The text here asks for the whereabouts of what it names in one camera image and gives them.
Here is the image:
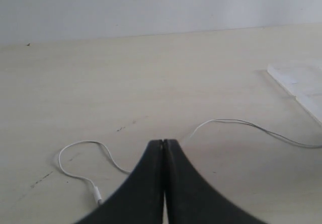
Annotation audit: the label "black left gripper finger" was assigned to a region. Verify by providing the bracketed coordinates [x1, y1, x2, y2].
[164, 139, 263, 224]

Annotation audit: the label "white wired earphones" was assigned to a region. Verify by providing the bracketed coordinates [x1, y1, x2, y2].
[57, 119, 321, 206]

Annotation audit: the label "clear open plastic case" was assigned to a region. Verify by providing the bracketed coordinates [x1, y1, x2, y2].
[267, 59, 321, 124]

